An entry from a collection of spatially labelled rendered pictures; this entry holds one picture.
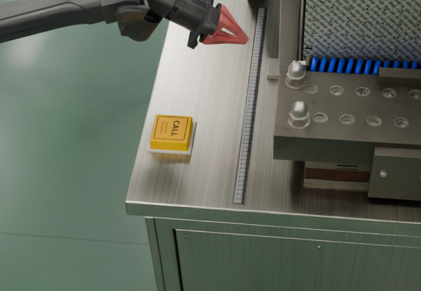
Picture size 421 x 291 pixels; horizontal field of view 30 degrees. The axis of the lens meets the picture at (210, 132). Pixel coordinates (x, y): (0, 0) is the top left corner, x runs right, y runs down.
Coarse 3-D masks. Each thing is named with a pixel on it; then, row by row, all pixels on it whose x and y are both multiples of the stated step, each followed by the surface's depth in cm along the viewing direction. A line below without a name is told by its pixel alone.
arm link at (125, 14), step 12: (144, 0) 132; (120, 12) 130; (132, 12) 130; (144, 12) 132; (120, 24) 140; (132, 24) 139; (144, 24) 139; (156, 24) 140; (132, 36) 142; (144, 36) 142
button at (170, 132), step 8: (160, 120) 147; (168, 120) 147; (176, 120) 147; (184, 120) 147; (160, 128) 146; (168, 128) 146; (176, 128) 146; (184, 128) 146; (152, 136) 145; (160, 136) 144; (168, 136) 144; (176, 136) 144; (184, 136) 144; (152, 144) 144; (160, 144) 144; (168, 144) 144; (176, 144) 144; (184, 144) 143
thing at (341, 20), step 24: (312, 0) 132; (336, 0) 132; (360, 0) 131; (384, 0) 131; (408, 0) 130; (312, 24) 136; (336, 24) 136; (360, 24) 135; (384, 24) 134; (408, 24) 134; (312, 48) 140; (336, 48) 139; (360, 48) 139; (384, 48) 138; (408, 48) 137
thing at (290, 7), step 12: (288, 0) 143; (300, 0) 143; (288, 12) 145; (300, 12) 146; (288, 24) 147; (288, 36) 149; (288, 48) 151; (276, 60) 159; (288, 60) 154; (276, 72) 156
